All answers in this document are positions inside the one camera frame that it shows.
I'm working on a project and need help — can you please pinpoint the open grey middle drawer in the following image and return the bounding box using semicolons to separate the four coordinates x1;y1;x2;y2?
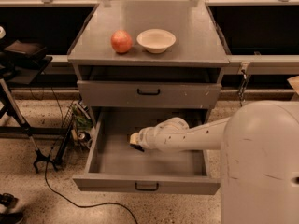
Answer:
73;107;220;195

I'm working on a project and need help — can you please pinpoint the red apple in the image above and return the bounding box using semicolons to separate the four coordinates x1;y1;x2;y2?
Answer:
110;30;133;54

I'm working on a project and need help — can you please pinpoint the grey metal drawer cabinet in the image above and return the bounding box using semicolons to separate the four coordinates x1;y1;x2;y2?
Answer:
68;1;228;124

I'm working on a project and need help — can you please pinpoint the black floor cable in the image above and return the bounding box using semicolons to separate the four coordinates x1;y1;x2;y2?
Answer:
43;87;139;224

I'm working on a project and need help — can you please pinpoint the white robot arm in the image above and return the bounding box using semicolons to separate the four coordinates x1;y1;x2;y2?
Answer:
130;101;299;224

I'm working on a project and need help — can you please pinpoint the wire basket with items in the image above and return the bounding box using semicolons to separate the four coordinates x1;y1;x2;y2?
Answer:
62;101;93;149

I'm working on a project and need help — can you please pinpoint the dark shoe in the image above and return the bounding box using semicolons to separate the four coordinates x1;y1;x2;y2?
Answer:
0;193;24;224

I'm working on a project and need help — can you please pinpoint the black tripod stand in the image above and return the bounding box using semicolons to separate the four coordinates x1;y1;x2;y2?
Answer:
0;78;72;173

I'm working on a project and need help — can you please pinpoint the black adapter cable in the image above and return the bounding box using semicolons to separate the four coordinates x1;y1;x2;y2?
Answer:
237;63;250;108

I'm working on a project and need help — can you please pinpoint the closed grey top drawer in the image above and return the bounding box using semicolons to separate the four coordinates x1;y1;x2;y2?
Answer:
78;80;221;109

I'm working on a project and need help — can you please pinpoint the black device on stand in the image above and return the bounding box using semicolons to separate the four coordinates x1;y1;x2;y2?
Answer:
0;40;52;84

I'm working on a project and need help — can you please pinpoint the white paper bowl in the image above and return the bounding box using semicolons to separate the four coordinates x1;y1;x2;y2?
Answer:
136;29;176;54

